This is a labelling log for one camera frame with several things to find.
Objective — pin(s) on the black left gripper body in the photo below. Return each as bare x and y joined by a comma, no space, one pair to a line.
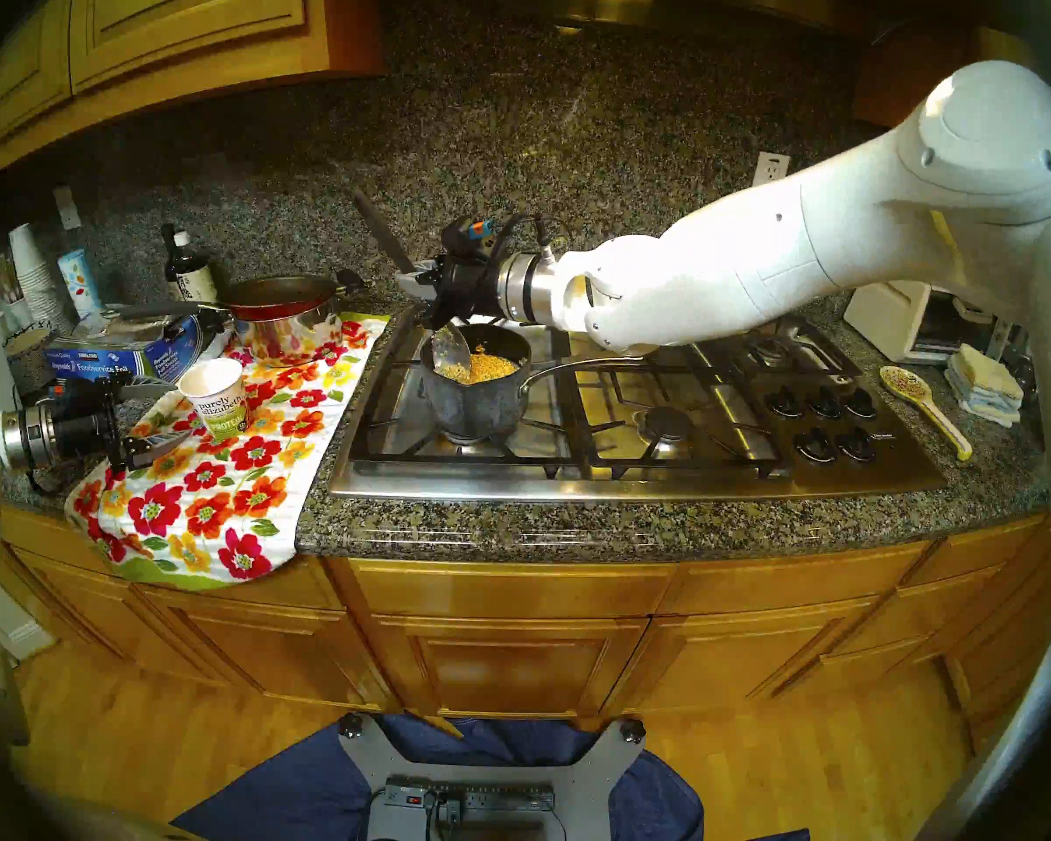
88,427

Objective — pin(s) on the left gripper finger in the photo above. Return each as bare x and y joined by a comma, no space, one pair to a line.
156,452
144,392

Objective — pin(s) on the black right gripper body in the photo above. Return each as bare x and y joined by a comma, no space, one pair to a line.
473,287

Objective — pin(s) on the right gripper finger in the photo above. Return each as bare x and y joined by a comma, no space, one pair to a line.
420,287
419,273

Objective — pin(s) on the white paper oats cup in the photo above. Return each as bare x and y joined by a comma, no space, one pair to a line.
215,406

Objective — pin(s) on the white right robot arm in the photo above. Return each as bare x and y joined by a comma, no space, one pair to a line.
797,243

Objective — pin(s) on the shiny steel pot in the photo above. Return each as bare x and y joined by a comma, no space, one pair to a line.
285,340

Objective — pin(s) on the yellow ceramic spoon rest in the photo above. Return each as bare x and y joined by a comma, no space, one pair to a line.
906,385

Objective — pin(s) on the blue foil sheet box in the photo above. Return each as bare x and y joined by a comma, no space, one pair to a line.
114,362

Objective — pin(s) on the crumpled foil sheet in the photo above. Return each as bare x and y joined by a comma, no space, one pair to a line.
131,322

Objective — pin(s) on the grain mix in saucepan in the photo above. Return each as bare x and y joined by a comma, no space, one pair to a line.
490,368

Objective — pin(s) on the floral kitchen towel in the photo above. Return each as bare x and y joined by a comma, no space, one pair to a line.
219,506

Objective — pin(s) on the patterned round canister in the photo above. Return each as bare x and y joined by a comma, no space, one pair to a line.
28,357

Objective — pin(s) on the dark grey saucepan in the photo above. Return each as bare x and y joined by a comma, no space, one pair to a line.
473,410

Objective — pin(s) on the dark bottle white cap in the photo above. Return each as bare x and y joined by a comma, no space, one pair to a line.
194,279

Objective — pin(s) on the white cup with wooden sticks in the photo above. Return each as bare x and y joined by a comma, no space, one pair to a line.
16,314

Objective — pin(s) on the dark bottle black cap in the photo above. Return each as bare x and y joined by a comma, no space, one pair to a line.
167,252

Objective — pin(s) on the red frying pan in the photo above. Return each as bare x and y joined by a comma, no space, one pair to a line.
276,298

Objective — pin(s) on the white paper cup stack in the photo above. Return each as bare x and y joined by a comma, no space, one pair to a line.
35,279

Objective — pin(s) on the stainless gas cooktop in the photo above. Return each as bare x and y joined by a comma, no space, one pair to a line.
631,484

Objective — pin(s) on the black cooktop knob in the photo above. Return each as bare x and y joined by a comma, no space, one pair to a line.
857,446
825,402
814,446
860,402
786,402

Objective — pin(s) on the blue fabric cover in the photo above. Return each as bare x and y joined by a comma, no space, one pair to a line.
298,787

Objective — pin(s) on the small black cast iron grate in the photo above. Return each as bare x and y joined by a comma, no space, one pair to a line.
832,362

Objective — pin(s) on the wooden base cabinet run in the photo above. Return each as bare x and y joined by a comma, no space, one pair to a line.
508,655

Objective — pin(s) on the white toaster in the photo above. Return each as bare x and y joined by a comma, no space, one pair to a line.
893,322

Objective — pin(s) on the grey power strip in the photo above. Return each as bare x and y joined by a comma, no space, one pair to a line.
490,795

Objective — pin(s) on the folded dish cloths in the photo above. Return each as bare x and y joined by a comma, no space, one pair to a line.
985,388

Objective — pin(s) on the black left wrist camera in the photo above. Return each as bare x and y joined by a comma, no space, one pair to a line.
77,396

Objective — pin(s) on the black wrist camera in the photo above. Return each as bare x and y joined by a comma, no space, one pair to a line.
77,396
466,236

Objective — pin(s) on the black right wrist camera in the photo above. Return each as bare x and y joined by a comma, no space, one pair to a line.
466,236

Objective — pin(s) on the white wall outlet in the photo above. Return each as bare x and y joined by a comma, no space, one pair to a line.
769,166

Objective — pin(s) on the black base plate knob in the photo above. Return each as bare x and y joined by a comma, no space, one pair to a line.
632,731
350,724

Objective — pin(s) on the wooden wall cabinet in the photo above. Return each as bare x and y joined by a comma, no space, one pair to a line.
902,68
184,24

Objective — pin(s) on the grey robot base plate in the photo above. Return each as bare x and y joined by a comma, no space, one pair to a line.
596,778

